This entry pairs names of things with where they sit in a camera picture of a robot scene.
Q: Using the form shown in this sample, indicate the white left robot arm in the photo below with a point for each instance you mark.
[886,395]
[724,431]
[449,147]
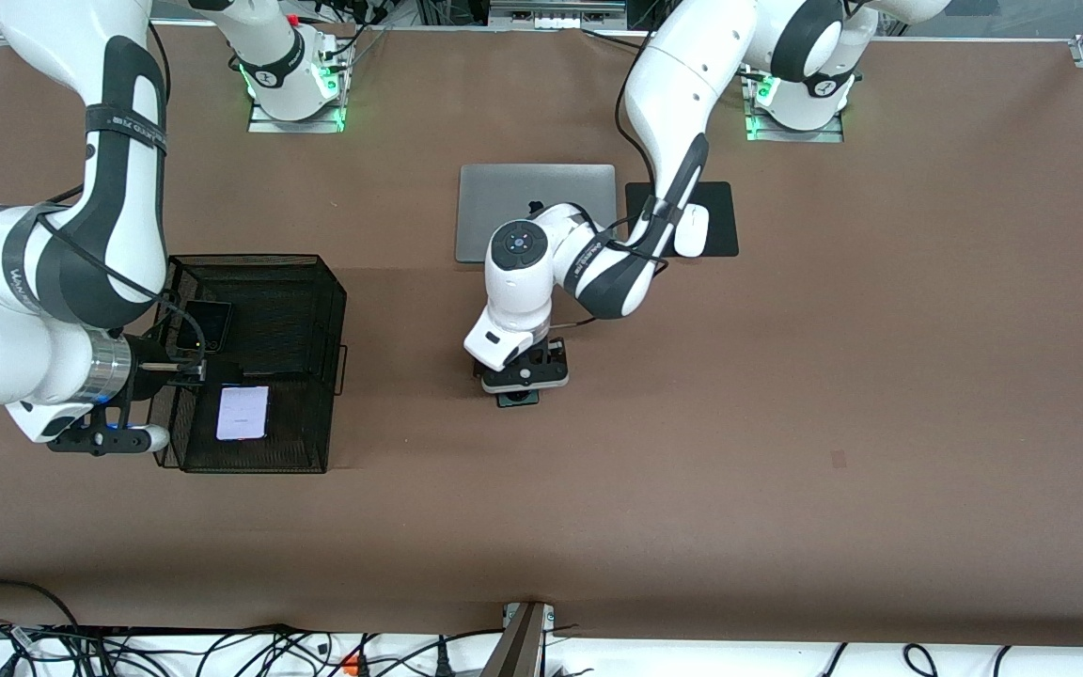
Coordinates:
[682,85]

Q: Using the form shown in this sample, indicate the silver closed laptop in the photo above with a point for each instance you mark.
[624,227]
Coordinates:
[504,197]

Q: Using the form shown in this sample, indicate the white lilac flip phone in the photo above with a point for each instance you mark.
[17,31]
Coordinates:
[243,414]

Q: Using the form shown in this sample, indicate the aluminium camera post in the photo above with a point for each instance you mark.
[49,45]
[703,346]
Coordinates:
[518,649]

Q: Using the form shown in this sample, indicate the dark green tall smartphone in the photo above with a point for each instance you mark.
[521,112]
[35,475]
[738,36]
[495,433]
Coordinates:
[518,400]

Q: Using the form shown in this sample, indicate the black mouse pad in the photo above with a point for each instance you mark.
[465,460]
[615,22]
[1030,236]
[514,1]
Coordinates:
[725,216]

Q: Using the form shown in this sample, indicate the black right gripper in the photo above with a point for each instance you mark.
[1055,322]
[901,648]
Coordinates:
[145,362]

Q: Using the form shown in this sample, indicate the white computer mouse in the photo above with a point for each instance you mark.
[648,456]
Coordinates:
[697,235]

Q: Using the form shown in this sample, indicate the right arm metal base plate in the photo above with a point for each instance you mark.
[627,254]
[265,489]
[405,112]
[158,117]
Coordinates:
[264,125]

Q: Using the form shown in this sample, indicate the white power strip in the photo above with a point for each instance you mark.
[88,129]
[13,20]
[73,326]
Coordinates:
[556,17]

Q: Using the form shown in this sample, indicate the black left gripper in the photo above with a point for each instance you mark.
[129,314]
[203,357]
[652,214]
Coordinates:
[552,356]

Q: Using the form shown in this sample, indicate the black power strip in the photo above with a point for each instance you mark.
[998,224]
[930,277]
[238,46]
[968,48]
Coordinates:
[175,629]

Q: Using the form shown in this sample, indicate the black flip phone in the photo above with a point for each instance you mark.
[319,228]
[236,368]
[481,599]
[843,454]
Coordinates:
[214,324]

